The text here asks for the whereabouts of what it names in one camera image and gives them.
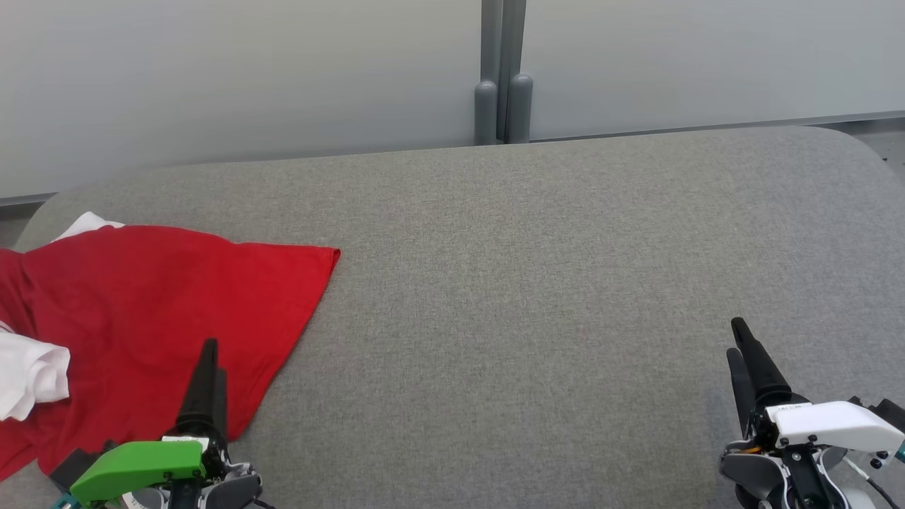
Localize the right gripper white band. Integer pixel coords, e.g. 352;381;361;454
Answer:
720;318;895;509

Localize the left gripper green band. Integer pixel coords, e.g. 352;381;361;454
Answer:
69;338;264;509

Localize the red basketball jersey number 23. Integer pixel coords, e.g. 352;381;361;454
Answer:
0;211;341;483

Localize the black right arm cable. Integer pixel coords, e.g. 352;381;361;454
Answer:
845;438;905;509

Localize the grey partition post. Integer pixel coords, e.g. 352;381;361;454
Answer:
474;0;504;146
503;0;535;144

